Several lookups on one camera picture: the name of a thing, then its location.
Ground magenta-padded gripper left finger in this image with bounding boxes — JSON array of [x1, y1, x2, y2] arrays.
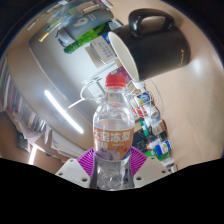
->
[[54, 148, 98, 189]]

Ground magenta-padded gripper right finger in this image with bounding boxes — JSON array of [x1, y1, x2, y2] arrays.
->
[[127, 146, 172, 189]]

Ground clear drink bottle red cap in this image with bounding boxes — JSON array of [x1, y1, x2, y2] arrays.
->
[[92, 73, 136, 191]]

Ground white bottle with blue label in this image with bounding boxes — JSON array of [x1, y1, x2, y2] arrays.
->
[[153, 139, 173, 157]]

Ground ceiling light strip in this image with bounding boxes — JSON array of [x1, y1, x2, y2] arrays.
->
[[28, 144, 38, 166]]

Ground red and white jar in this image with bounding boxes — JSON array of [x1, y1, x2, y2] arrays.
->
[[131, 104, 149, 118]]

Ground under-shelf light strip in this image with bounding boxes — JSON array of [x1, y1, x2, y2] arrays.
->
[[44, 89, 85, 135]]

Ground magenta pouch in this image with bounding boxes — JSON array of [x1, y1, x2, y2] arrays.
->
[[109, 66, 129, 84]]

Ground black mug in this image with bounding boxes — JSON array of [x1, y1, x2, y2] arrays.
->
[[108, 8, 192, 83]]

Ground green bottle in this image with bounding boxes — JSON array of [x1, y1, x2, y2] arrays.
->
[[63, 21, 114, 54]]

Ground grey shaker bottle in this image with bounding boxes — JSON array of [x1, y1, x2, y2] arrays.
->
[[56, 8, 114, 41]]

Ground white wall power strip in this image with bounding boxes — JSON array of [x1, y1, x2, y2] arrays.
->
[[89, 78, 106, 98]]

